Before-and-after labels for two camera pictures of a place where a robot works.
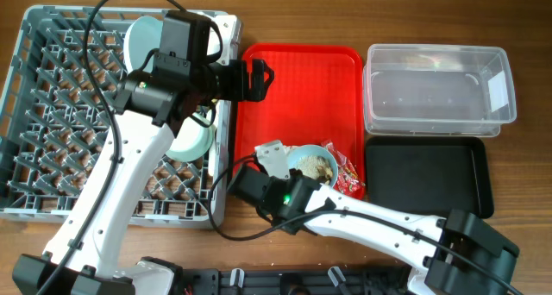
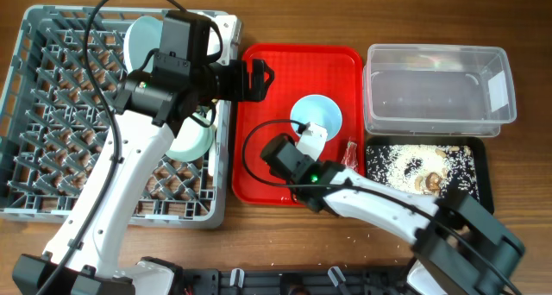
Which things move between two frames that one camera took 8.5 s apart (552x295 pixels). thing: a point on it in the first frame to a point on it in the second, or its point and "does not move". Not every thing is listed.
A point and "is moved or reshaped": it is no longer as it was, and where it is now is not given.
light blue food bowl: [315, 160] is moved or reshaped
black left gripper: [239, 90] does not move
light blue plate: [142, 36] does not move
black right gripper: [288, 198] to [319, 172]
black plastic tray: [430, 174] does not move
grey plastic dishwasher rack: [58, 112] does not move
